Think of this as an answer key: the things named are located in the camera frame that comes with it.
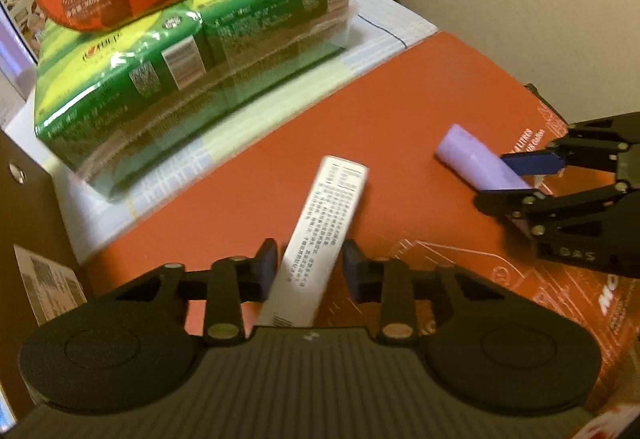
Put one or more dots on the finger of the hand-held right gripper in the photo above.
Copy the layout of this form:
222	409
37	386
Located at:
532	161
505	204

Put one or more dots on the white long carton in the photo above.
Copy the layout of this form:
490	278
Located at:
322	219

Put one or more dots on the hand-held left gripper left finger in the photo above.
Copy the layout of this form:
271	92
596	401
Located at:
266	265

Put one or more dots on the green tissue pack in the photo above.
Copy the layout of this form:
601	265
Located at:
175	84

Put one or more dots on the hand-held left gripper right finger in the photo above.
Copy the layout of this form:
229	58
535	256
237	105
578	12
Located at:
354	269

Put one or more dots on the white storage bin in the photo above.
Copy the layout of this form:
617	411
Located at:
35	219

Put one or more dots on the purple roll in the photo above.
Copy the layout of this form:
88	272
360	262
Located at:
470	154

